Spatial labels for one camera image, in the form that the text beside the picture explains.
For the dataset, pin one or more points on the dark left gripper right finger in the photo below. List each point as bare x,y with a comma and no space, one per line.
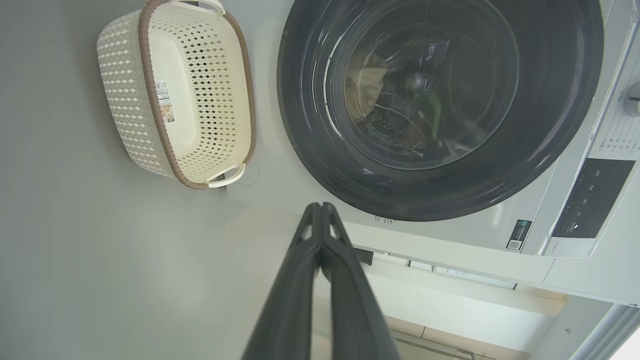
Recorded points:
360,330

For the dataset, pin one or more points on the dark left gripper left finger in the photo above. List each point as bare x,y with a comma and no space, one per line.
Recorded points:
290,320

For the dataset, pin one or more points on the round black glass washer door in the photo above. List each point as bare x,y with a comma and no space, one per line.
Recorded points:
310,125

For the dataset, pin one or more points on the cream printed garment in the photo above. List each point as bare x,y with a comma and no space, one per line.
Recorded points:
367,85

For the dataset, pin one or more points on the white front-load washing machine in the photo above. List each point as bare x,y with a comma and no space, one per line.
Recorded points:
500,230

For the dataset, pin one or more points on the cream perforated laundry basket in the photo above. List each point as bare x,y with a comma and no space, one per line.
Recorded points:
125,100

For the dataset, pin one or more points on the silver washing machine dial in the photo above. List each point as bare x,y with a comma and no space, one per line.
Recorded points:
633,100

